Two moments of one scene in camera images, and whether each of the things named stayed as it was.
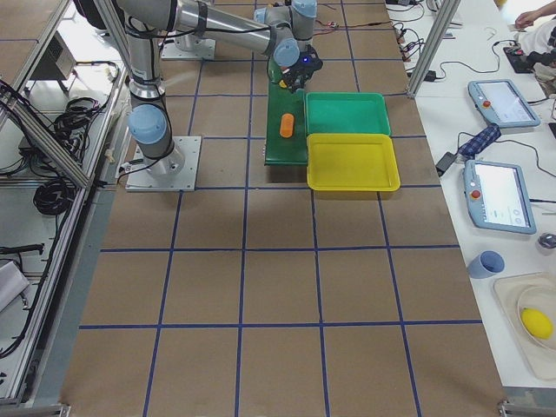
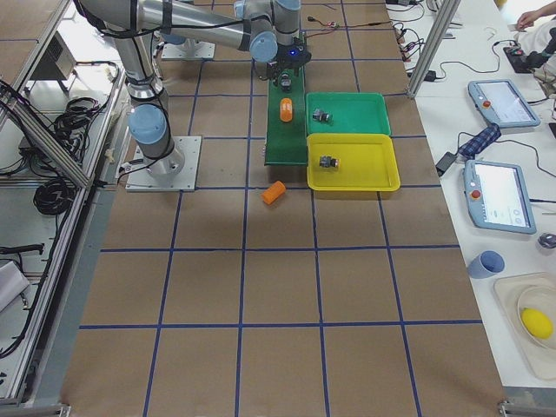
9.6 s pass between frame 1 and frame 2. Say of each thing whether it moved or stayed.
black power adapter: stayed
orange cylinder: moved
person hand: stayed
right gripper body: moved
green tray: stayed
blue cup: stayed
